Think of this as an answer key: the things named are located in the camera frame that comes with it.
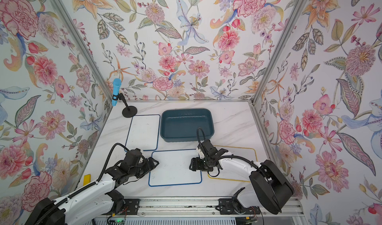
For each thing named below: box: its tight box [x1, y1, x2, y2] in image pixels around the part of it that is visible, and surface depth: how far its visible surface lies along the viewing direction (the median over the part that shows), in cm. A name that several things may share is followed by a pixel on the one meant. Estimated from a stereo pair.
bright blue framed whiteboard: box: [148, 149, 202, 187], surface depth 88 cm
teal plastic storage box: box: [160, 108, 215, 143], surface depth 109 cm
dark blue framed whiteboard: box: [125, 114, 161, 151], surface depth 106 cm
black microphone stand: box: [118, 92, 138, 118], surface depth 116 cm
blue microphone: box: [111, 78, 122, 107], surface depth 95 cm
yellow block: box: [83, 173, 92, 187], surface depth 84 cm
